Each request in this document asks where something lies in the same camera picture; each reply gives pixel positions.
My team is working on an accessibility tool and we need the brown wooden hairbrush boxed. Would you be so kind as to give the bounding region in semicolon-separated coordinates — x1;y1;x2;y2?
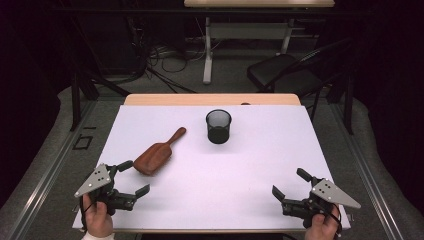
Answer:
133;126;187;177

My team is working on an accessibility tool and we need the person's right hand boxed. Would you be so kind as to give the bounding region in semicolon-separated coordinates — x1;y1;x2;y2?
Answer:
304;206;342;240

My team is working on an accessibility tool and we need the black metal stand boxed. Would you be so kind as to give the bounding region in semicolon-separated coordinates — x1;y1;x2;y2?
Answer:
68;71;133;133
326;73;355;136

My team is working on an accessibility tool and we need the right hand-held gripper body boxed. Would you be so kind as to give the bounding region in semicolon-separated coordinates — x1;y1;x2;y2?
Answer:
281;176;362;230

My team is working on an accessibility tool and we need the black mesh cup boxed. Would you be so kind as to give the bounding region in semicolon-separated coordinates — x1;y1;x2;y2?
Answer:
205;108;233;145

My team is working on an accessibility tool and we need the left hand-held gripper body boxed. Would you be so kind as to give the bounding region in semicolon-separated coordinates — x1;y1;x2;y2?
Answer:
73;162;138;217

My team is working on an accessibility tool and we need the grey metal floor rail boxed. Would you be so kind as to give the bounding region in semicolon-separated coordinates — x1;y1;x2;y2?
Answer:
328;99;406;240
6;99;98;240

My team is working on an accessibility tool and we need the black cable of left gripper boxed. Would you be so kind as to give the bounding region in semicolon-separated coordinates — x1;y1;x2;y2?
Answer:
78;195;96;232

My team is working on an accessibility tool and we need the person's left hand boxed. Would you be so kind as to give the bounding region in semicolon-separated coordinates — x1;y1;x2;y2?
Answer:
81;193;114;239

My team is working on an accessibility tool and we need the wooden table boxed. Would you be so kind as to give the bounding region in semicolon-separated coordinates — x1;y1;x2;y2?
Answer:
123;93;302;107

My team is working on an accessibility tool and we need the white board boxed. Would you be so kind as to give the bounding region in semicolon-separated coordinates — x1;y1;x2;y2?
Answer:
72;104;352;232

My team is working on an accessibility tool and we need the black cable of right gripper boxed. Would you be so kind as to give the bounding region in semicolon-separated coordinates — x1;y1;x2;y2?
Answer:
328;203;344;238

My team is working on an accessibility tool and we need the white-framed desk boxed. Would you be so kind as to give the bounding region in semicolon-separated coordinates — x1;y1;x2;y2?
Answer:
183;0;336;85

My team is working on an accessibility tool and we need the bundle of floor cables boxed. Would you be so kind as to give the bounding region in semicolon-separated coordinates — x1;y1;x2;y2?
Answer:
126;16;208;94

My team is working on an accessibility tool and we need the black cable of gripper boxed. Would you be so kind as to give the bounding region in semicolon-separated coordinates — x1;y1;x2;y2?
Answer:
78;195;96;232
328;203;344;238

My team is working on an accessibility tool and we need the black folding chair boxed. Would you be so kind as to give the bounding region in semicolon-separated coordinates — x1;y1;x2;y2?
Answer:
246;38;354;123

